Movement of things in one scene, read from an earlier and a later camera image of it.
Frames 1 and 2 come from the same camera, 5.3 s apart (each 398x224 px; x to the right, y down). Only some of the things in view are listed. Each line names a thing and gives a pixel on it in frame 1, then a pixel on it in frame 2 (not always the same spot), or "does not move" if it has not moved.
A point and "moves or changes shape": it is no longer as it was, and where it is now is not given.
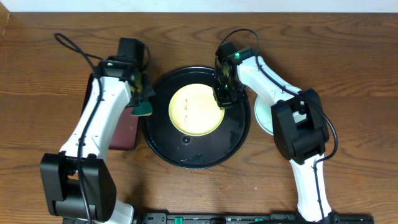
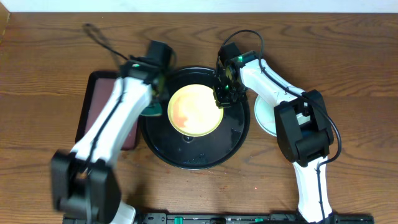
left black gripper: [149, 91] → [168, 91]
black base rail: [239, 218] does not move
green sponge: [144, 108] moves or changes shape
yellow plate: [194, 110] does not move
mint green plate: [263, 114] does not move
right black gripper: [223, 102] does not move
